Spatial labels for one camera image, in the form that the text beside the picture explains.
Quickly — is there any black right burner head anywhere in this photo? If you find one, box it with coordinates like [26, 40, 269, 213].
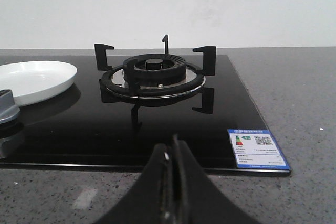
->
[123, 54, 186, 80]

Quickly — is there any blue energy label sticker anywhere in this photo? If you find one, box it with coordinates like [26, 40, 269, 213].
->
[228, 129, 290, 170]

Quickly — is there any silver right stove knob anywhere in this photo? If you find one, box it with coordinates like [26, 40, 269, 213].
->
[1, 89, 24, 139]

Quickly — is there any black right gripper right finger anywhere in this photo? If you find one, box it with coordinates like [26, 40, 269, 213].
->
[172, 135, 258, 223]

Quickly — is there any white round plate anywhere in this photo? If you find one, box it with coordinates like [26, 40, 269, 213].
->
[1, 61, 77, 107]

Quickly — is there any black right burner grate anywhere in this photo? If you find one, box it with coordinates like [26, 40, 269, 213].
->
[94, 35, 216, 100]

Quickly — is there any black glass gas cooktop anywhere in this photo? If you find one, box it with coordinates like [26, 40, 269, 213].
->
[1, 55, 291, 176]

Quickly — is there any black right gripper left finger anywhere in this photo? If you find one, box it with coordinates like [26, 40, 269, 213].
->
[96, 144, 174, 223]

